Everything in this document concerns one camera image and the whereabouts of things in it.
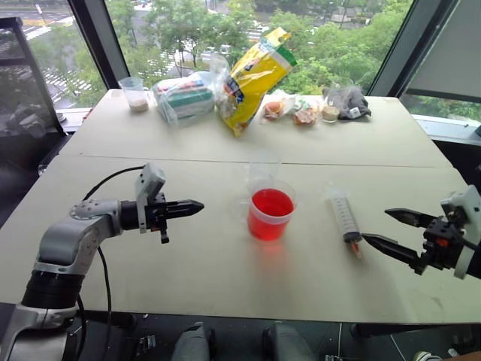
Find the clear plastic syringe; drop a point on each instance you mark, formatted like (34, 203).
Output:
(345, 212)

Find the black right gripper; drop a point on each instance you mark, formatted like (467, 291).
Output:
(445, 244)

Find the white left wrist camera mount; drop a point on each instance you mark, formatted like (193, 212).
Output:
(150, 180)

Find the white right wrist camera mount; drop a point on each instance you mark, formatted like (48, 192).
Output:
(471, 203)

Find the bagged toy burger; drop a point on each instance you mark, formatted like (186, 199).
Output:
(274, 108)

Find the grey roller blind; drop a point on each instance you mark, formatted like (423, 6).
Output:
(451, 52)

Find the clear measuring cup with grains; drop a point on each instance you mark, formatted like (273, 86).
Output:
(134, 96)

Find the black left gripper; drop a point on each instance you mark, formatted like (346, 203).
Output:
(156, 212)

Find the yellow snack bag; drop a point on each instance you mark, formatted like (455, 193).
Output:
(248, 79)

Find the dark window frame post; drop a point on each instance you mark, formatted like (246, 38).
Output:
(99, 41)
(413, 45)

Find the dark rounded shape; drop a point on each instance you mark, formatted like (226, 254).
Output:
(287, 344)
(191, 344)

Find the bagged toy food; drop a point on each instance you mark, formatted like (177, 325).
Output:
(304, 114)

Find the plastic bag of sponges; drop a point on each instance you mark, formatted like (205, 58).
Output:
(184, 99)

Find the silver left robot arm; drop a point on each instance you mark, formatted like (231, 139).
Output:
(64, 240)

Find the clear plastic beaker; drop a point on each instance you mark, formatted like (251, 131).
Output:
(263, 173)

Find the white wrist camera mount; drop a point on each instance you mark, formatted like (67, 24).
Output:
(471, 203)
(150, 180)

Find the cup of red liquid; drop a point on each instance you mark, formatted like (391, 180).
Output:
(271, 214)

